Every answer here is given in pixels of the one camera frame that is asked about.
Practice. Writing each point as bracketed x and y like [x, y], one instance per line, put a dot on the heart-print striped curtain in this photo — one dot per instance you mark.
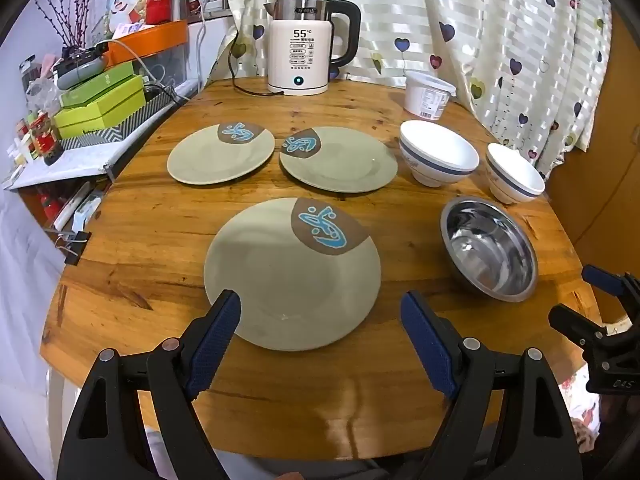
[475, 35]

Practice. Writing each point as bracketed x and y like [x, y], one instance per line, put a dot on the green plate with brown patch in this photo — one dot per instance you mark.
[280, 280]
[345, 165]
[210, 160]

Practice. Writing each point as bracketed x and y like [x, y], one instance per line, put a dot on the dark green box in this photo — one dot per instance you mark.
[120, 70]

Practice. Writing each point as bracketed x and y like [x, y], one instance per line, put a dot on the striped zigzag tray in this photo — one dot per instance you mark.
[115, 132]

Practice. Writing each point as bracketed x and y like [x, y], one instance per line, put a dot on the black binder clip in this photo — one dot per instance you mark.
[75, 250]

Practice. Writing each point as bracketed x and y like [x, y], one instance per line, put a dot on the stainless steel bowl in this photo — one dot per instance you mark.
[490, 250]

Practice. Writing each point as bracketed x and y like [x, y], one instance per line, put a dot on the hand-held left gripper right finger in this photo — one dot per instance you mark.
[425, 340]

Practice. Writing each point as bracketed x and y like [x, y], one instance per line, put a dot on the floral cloth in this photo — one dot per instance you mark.
[580, 410]

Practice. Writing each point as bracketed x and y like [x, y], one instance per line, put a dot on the small white blue-striped bowl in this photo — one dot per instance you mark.
[515, 167]

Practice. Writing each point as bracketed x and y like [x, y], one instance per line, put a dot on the white plastic tub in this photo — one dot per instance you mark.
[427, 95]

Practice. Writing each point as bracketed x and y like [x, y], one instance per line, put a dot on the large white blue-striped bowl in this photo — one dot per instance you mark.
[440, 147]

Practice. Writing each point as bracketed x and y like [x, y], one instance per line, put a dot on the white electric kettle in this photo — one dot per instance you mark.
[300, 45]

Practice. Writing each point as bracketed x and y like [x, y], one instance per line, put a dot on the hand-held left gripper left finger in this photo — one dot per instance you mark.
[215, 340]

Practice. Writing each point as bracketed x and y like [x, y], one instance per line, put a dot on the clear storage box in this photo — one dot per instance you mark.
[170, 67]

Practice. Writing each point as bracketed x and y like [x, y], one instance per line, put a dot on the white shelf board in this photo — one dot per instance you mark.
[75, 165]

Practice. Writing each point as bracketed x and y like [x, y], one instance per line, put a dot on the red festive figurine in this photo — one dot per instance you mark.
[45, 137]

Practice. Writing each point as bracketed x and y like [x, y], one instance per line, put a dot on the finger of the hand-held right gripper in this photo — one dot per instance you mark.
[595, 275]
[575, 325]

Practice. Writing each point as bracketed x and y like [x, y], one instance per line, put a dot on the orange box lid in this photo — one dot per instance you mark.
[160, 37]

